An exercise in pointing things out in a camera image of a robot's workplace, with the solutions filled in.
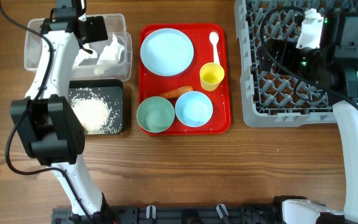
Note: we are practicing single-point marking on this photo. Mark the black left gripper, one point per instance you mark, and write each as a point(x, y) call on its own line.
point(99, 29)

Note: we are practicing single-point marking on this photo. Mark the clear plastic waste bin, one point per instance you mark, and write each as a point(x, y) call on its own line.
point(88, 69)

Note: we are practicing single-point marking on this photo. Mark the red serving tray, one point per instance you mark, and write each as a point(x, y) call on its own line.
point(151, 84)

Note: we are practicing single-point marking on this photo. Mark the white plastic spoon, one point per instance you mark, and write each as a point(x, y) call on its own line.
point(214, 39)

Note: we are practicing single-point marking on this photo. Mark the yellow plastic cup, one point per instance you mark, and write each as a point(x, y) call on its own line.
point(211, 75)

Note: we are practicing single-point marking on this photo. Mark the light blue bowl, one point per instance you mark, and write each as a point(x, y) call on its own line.
point(194, 109)

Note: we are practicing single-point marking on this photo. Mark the black food waste tray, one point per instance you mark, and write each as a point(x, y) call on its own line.
point(117, 93)

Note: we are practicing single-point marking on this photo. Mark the light blue plate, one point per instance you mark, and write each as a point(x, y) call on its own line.
point(167, 52)

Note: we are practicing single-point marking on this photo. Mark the pile of white rice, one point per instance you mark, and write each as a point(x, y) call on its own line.
point(92, 113)

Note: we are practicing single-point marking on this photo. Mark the green bowl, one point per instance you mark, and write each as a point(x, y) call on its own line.
point(155, 114)

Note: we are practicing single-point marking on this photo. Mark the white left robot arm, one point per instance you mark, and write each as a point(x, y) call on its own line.
point(44, 120)

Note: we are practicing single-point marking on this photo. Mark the crumpled white tissue left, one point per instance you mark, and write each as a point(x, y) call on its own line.
point(83, 55)

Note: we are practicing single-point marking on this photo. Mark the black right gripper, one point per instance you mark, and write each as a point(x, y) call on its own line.
point(272, 52)

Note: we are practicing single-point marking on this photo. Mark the orange carrot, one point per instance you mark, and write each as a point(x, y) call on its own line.
point(176, 93)

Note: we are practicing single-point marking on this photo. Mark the grey dishwasher rack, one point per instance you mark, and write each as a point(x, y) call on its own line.
point(268, 98)

